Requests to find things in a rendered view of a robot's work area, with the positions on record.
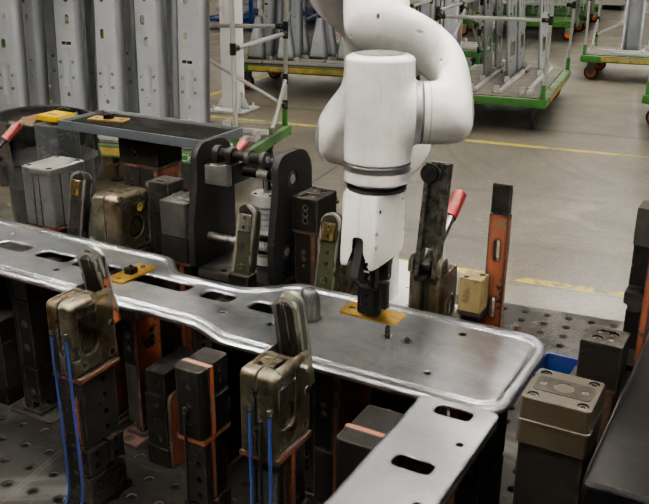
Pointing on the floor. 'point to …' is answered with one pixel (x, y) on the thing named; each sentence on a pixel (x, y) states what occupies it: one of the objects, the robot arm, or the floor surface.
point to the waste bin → (5, 160)
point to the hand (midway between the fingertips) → (373, 296)
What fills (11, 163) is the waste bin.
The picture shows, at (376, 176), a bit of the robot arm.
